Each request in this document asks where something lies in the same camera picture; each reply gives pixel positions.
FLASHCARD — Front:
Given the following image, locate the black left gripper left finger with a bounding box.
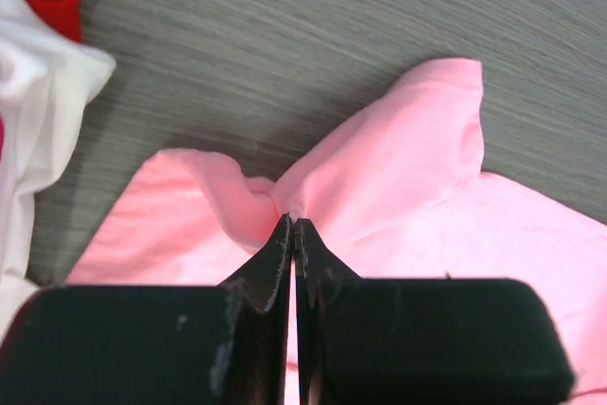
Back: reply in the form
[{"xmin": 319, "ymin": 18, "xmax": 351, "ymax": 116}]
[{"xmin": 1, "ymin": 216, "xmax": 291, "ymax": 404}]

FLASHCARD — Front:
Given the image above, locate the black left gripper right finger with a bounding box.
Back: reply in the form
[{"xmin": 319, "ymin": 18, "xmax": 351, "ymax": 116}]
[{"xmin": 293, "ymin": 219, "xmax": 575, "ymax": 404}]

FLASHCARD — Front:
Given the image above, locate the pink t shirt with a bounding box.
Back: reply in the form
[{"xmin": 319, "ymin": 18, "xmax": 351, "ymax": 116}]
[{"xmin": 67, "ymin": 58, "xmax": 606, "ymax": 404}]

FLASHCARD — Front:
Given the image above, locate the folded crimson t shirt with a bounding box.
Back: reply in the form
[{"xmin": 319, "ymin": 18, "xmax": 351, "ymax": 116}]
[{"xmin": 0, "ymin": 116, "xmax": 6, "ymax": 161}]

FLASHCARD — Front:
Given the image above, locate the folded white t shirt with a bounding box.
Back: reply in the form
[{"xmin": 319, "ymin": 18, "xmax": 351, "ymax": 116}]
[{"xmin": 1, "ymin": 0, "xmax": 116, "ymax": 329}]

